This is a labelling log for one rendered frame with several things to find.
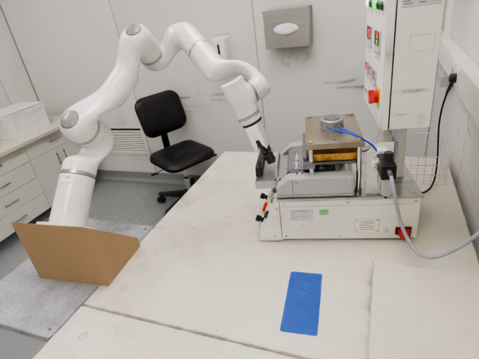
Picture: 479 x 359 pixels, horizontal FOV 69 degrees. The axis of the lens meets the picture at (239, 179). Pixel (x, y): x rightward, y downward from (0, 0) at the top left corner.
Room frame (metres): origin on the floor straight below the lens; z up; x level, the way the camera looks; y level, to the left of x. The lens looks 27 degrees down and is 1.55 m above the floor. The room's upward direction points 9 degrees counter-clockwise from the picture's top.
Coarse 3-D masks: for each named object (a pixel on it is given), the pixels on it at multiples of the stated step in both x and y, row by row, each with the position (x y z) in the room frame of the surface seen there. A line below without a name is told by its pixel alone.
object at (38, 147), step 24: (0, 120) 2.86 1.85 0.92; (24, 120) 2.98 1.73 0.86; (48, 120) 3.19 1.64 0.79; (0, 144) 2.79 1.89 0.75; (24, 144) 2.74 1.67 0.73; (48, 144) 3.01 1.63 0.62; (72, 144) 3.23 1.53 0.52; (0, 168) 2.57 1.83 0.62; (24, 168) 2.74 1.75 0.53; (48, 168) 2.92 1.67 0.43; (0, 192) 2.50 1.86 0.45; (24, 192) 2.66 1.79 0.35; (48, 192) 2.84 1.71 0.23; (0, 216) 2.42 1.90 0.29; (24, 216) 2.56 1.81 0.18; (0, 240) 2.35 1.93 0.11
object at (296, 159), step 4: (292, 148) 1.25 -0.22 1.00; (296, 148) 1.24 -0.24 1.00; (300, 148) 1.24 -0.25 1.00; (292, 152) 1.21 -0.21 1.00; (296, 152) 1.20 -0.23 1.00; (300, 152) 1.20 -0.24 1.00; (292, 156) 1.18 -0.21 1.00; (296, 156) 1.17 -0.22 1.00; (300, 156) 1.17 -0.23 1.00; (292, 160) 1.14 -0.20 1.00; (296, 160) 1.14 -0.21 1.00; (300, 160) 1.13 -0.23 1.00; (292, 164) 1.11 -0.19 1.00; (296, 164) 1.11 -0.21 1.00; (300, 164) 1.10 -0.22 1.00; (292, 168) 1.08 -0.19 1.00; (296, 168) 1.07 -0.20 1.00; (300, 168) 1.07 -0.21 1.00
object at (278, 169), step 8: (264, 160) 1.25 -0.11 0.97; (280, 160) 1.23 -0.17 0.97; (264, 168) 1.18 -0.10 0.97; (272, 168) 1.17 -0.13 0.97; (280, 168) 1.16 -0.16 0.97; (336, 168) 1.09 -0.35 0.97; (264, 176) 1.12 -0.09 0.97; (272, 176) 1.11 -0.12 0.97; (280, 176) 1.10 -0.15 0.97; (256, 184) 1.09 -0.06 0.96; (264, 184) 1.08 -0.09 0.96; (272, 184) 1.07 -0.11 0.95
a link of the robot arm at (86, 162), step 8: (104, 128) 1.28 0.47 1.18; (104, 136) 1.26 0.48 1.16; (112, 136) 1.31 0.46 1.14; (88, 144) 1.22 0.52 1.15; (96, 144) 1.24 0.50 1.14; (104, 144) 1.26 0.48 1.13; (112, 144) 1.30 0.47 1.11; (80, 152) 1.25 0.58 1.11; (88, 152) 1.24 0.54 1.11; (96, 152) 1.24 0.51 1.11; (104, 152) 1.25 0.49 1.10; (64, 160) 1.16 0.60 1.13; (72, 160) 1.14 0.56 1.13; (80, 160) 1.15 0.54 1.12; (88, 160) 1.16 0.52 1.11; (96, 160) 1.19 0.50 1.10; (64, 168) 1.13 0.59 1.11; (72, 168) 1.12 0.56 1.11; (80, 168) 1.13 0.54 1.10; (88, 168) 1.14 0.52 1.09; (96, 168) 1.18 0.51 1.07; (88, 176) 1.13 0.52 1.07
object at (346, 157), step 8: (320, 152) 1.05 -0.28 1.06; (328, 152) 1.04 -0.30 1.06; (336, 152) 1.03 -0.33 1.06; (344, 152) 1.03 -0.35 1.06; (352, 152) 1.02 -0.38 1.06; (320, 160) 1.04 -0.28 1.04; (328, 160) 1.04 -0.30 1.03; (336, 160) 1.03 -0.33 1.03; (344, 160) 1.03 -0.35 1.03; (352, 160) 1.02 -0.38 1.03
